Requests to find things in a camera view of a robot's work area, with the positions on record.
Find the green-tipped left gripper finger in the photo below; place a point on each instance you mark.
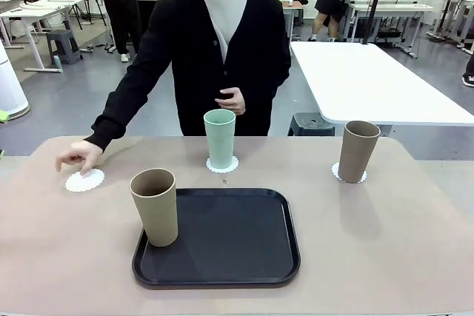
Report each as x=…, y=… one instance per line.
x=1, y=156
x=3, y=117

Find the white scalloped paper coaster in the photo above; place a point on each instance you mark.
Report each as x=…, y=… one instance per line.
x=334, y=172
x=222, y=171
x=83, y=184

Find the mint green tall cup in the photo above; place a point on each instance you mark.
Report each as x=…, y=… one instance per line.
x=220, y=138

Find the person's right forearm black sleeve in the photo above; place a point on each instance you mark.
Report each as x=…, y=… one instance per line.
x=115, y=112

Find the person's left forearm black sleeve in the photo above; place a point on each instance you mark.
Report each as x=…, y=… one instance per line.
x=266, y=79

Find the person's right hand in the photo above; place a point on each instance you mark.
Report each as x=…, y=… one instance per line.
x=87, y=153

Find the person's left hand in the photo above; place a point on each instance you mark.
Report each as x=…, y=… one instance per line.
x=233, y=101

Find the small grey bottle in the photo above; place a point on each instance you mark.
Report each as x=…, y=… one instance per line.
x=57, y=62

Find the grey step stool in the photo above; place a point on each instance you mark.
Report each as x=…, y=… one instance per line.
x=63, y=46

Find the white desk with metal legs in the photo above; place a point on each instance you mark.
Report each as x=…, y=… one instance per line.
x=33, y=14
x=66, y=0

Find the person in grey hoodie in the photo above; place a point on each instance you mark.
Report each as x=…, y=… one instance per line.
x=115, y=5

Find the light tan tall cup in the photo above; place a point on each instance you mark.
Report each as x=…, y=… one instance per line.
x=159, y=216

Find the black draped cabinet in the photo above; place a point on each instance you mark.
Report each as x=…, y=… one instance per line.
x=146, y=9

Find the person in black cardigan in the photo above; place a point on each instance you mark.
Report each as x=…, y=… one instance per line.
x=192, y=46

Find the black plastic tray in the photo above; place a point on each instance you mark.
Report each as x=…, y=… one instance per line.
x=229, y=249

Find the dark grey plastic stool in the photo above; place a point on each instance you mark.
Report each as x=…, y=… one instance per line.
x=311, y=125

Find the black vertical pole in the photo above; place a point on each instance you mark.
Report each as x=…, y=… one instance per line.
x=374, y=9

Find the long white workbench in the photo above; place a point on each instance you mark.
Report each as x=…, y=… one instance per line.
x=400, y=8

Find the person in dark trousers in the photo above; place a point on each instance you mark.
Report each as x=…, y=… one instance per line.
x=468, y=80

